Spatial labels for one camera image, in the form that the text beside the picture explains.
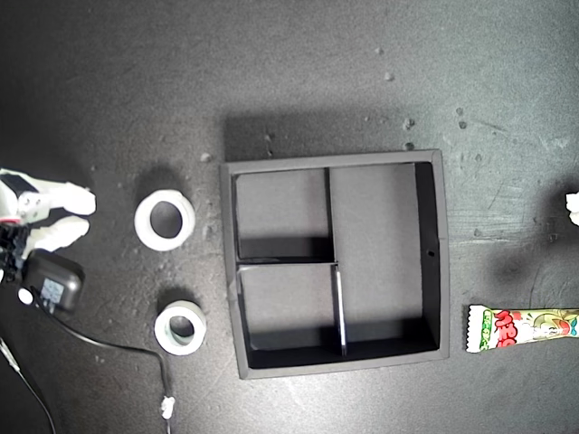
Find black camera cable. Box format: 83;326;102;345
38;300;174;434

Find thin grey wire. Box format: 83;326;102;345
0;336;59;434

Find printed wrapper snack bar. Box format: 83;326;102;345
465;304;579;354

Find large white tape roll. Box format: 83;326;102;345
133;189;196;252

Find black compartment tray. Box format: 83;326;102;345
219;148;452;381

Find black camera box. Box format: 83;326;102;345
18;250;86;316

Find small white tape roll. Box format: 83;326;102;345
153;299;208;356

